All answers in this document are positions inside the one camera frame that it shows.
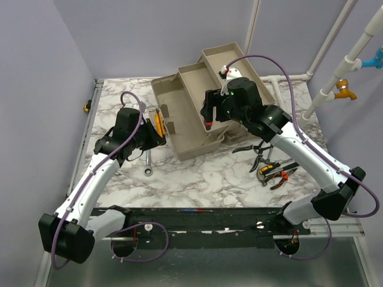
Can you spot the orange black needle-nose pliers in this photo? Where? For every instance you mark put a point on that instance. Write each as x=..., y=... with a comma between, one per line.
x=284, y=175

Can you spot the silver ratchet combination wrench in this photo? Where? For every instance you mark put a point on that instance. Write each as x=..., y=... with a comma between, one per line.
x=148, y=171

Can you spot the translucent brown tool box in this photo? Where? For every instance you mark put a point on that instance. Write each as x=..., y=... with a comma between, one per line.
x=189, y=102

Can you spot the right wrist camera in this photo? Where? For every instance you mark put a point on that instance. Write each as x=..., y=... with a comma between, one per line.
x=228, y=74

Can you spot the yellow utility knife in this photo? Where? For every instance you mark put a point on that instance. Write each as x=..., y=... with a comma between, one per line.
x=159, y=124

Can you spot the red black handled tool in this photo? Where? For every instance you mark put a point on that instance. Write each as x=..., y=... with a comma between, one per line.
x=208, y=122

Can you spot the yellow black claw hammer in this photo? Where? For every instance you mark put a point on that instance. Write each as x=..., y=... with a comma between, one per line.
x=263, y=172

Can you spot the black mounting rail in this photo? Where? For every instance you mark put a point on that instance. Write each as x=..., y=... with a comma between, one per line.
x=158, y=228

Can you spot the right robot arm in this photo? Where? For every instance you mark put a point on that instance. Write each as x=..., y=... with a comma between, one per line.
x=338, y=183

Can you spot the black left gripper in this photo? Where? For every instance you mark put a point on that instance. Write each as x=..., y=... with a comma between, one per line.
x=155, y=139

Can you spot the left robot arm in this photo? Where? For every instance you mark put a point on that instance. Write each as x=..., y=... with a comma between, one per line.
x=70, y=232

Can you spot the yellow brass tap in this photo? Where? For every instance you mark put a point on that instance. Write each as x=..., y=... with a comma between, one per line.
x=343, y=90

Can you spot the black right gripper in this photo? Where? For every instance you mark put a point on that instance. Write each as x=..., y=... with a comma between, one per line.
x=213, y=98

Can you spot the yellow black screwdriver at edge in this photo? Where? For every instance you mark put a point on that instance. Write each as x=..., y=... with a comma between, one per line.
x=87, y=106

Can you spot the small black-handled ball hammer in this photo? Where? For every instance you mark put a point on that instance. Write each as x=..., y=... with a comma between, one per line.
x=268, y=160

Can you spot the white pvc pipe frame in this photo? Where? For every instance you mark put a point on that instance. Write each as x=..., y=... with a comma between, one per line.
x=314, y=40

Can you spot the blue pipe fitting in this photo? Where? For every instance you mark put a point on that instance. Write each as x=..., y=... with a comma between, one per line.
x=374, y=62

